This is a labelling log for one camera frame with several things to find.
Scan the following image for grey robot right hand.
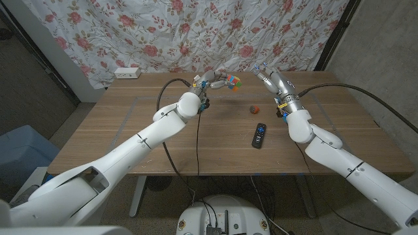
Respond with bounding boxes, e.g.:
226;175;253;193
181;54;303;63
253;63;304;114

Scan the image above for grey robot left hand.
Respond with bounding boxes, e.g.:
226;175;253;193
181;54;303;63
192;70;234;95

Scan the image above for multicoloured rubiks cube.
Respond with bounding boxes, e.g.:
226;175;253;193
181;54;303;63
227;74;243;92

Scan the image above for black TV remote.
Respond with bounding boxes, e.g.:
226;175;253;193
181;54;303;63
251;122;267;149

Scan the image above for floral backdrop cloth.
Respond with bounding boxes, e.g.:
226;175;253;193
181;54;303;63
22;0;350;89

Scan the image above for black backdrop stand pole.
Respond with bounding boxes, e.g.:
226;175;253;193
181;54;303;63
313;0;362;72
0;8;82;107

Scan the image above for white power strip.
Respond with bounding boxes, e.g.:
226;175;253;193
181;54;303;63
114;67;142;80

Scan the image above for grey table leg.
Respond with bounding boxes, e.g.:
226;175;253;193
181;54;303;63
295;175;317;219

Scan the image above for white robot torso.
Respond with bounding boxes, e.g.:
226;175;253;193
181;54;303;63
176;195;271;235

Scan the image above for white table leg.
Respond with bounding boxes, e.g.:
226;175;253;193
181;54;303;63
129;176;148;219

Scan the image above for blue plastic bin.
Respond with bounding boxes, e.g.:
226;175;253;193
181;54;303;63
0;125;61;196

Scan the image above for white low platform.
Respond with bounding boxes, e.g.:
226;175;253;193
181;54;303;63
9;166;50;203

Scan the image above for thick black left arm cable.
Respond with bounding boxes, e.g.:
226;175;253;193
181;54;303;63
156;78;197;205

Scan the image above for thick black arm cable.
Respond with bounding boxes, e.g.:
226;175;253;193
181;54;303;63
156;78;197;205
297;82;418;134

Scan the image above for thin black left wrist cable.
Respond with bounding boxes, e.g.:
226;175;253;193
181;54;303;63
195;112;202;205

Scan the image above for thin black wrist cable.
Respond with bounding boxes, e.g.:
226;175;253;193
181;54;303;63
295;141;391;235
195;112;202;205

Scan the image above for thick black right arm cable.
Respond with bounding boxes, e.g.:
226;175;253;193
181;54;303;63
297;82;418;134

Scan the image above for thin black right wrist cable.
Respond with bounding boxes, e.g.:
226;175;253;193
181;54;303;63
295;141;391;235

